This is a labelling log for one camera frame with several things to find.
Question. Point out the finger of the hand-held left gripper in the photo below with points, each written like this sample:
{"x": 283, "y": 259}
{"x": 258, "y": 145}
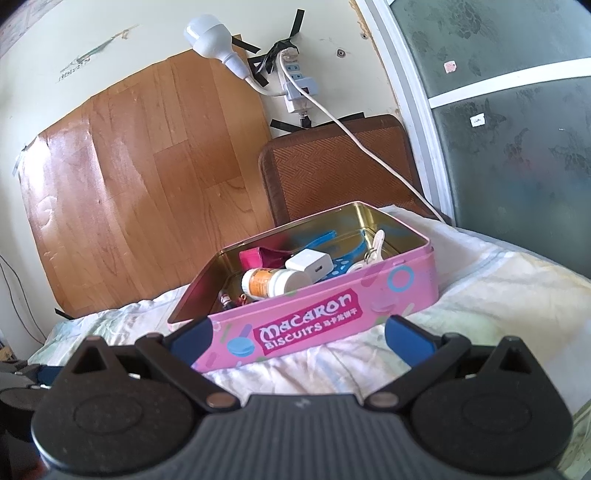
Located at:
{"x": 46, "y": 373}

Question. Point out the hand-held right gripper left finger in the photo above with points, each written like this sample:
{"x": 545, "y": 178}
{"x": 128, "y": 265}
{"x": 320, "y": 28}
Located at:
{"x": 191, "y": 338}

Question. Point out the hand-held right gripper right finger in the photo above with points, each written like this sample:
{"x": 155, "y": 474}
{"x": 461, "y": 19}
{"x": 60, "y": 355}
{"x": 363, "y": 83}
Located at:
{"x": 406, "y": 338}

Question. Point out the caped toy figurine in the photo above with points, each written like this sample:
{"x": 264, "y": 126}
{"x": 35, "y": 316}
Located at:
{"x": 226, "y": 300}

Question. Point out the pink tin box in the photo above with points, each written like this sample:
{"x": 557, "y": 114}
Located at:
{"x": 323, "y": 323}

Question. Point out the blue polka dot bow headband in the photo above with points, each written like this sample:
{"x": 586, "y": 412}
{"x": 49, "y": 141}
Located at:
{"x": 342, "y": 267}

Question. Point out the white pill bottle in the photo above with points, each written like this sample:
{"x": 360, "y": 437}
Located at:
{"x": 272, "y": 282}

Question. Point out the magenta small box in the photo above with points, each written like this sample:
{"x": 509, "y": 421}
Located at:
{"x": 261, "y": 256}

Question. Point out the white charger plug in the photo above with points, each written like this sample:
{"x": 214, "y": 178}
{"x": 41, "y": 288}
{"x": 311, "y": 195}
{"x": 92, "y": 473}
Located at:
{"x": 309, "y": 265}

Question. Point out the pastel striped blanket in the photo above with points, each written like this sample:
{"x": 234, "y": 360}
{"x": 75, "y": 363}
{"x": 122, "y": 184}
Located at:
{"x": 485, "y": 286}

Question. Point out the frosted glass door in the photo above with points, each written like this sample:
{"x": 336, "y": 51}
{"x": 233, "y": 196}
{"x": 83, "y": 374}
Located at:
{"x": 508, "y": 161}

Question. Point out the white sticker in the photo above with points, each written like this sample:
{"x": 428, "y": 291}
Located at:
{"x": 478, "y": 121}

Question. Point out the black tape strip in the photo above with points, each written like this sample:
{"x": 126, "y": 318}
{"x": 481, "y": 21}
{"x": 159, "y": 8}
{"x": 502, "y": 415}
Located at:
{"x": 284, "y": 124}
{"x": 295, "y": 21}

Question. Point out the pink sticker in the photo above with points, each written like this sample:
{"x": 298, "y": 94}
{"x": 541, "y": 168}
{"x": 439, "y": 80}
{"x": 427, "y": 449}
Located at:
{"x": 450, "y": 67}

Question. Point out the white light bulb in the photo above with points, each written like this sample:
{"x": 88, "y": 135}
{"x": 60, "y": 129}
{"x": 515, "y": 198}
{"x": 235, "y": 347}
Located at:
{"x": 207, "y": 34}

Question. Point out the white door frame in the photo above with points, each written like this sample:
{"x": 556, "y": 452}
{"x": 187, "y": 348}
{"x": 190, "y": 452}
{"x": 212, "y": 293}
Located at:
{"x": 415, "y": 115}

